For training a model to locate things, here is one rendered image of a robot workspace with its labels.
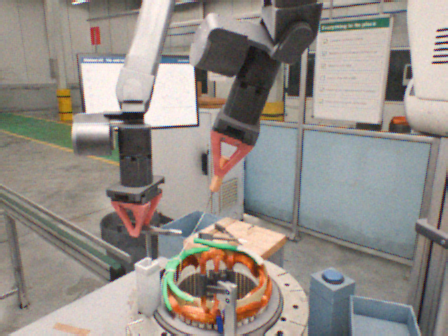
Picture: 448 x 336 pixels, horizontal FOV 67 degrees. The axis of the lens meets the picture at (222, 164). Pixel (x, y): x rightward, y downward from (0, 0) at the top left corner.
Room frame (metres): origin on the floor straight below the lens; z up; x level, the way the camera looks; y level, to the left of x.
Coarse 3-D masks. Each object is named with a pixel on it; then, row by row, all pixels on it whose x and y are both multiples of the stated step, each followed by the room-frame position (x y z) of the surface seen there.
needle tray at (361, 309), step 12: (360, 300) 0.57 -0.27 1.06; (372, 300) 0.56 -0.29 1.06; (348, 312) 0.57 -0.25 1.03; (360, 312) 0.57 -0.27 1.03; (372, 312) 0.56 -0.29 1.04; (384, 312) 0.56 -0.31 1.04; (396, 312) 0.55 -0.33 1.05; (408, 312) 0.55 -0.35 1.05; (348, 324) 0.55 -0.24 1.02; (360, 324) 0.55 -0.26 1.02; (372, 324) 0.55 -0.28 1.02; (384, 324) 0.55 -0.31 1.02; (396, 324) 0.55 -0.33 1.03; (408, 324) 0.53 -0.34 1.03
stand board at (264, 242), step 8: (232, 224) 0.90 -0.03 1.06; (240, 224) 0.90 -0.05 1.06; (248, 224) 0.90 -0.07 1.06; (232, 232) 0.85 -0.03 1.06; (240, 232) 0.85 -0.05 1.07; (256, 232) 0.85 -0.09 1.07; (264, 232) 0.85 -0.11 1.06; (272, 232) 0.85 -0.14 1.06; (184, 240) 0.81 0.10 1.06; (192, 240) 0.81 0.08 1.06; (216, 240) 0.80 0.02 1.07; (248, 240) 0.80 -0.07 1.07; (256, 240) 0.80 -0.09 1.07; (264, 240) 0.80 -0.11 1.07; (272, 240) 0.80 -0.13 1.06; (280, 240) 0.81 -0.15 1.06; (184, 248) 0.80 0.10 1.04; (248, 248) 0.76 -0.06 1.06; (256, 248) 0.76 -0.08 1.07; (264, 248) 0.76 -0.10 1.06; (272, 248) 0.77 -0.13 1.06; (264, 256) 0.74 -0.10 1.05
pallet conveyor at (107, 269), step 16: (0, 192) 2.02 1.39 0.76; (16, 192) 1.94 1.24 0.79; (0, 208) 1.96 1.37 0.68; (16, 208) 1.78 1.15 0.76; (32, 224) 1.65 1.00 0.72; (48, 224) 1.56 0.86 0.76; (64, 224) 1.54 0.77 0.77; (16, 240) 1.94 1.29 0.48; (48, 240) 1.53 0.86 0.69; (64, 240) 1.42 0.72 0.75; (80, 240) 1.39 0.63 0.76; (96, 240) 1.35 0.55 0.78; (16, 256) 1.93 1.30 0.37; (80, 256) 1.33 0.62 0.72; (96, 256) 1.25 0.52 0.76; (128, 256) 1.20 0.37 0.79; (16, 272) 1.91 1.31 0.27; (96, 272) 1.25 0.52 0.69; (112, 272) 1.17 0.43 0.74; (16, 288) 1.91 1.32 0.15
